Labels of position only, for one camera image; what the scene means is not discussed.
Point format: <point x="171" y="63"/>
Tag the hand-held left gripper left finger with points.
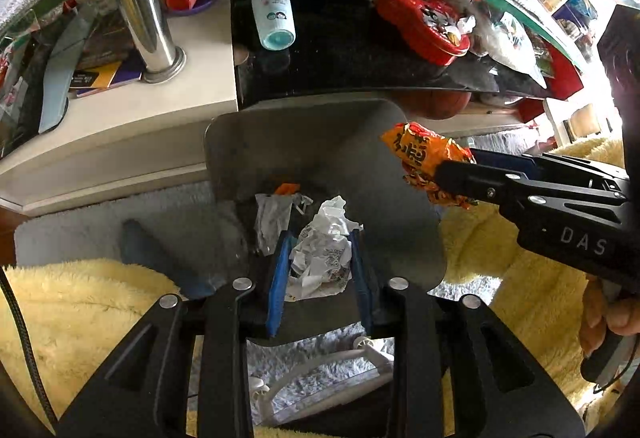
<point x="277" y="278"/>

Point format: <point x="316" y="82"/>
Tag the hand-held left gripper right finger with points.
<point x="362" y="278"/>

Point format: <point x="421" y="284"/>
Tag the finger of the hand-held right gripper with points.
<point x="545" y="167"/>
<point x="480" y="183"/>

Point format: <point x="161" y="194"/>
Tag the white printed paper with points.
<point x="320" y="258"/>

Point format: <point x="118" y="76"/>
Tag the clear plastic bag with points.
<point x="272" y="218"/>

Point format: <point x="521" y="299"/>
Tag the orange snack wrapper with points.
<point x="415" y="153"/>

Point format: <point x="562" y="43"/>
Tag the orange paper piece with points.
<point x="286" y="189"/>

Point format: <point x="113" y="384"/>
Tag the grey waste bin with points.
<point x="310" y="143"/>

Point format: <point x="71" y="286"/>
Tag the person's right hand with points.
<point x="620" y="318"/>

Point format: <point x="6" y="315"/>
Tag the brown basketball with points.
<point x="445" y="104"/>

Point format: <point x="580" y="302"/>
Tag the printed white plastic bag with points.
<point x="512" y="48"/>

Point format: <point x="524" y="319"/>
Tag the blue round tin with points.
<point x="577" y="15"/>

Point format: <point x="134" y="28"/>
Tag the red tin box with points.
<point x="420" y="23"/>

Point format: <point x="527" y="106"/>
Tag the black glass table shelf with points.
<point x="340" y="63"/>

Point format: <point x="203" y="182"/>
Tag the grey shaggy rug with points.
<point x="100" y="228"/>

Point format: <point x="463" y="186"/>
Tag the white table base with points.
<point x="125" y="143"/>

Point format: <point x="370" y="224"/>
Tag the person's yellow fleece clothing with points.
<point x="75" y="318"/>

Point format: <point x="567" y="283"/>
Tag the purple notebook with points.
<point x="107" y="75"/>

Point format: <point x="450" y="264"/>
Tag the white teal spray bottle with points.
<point x="272" y="8"/>

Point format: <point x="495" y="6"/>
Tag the chrome table leg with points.
<point x="147" y="28"/>

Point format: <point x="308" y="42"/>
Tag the grey blue plastic strip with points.
<point x="57" y="78"/>

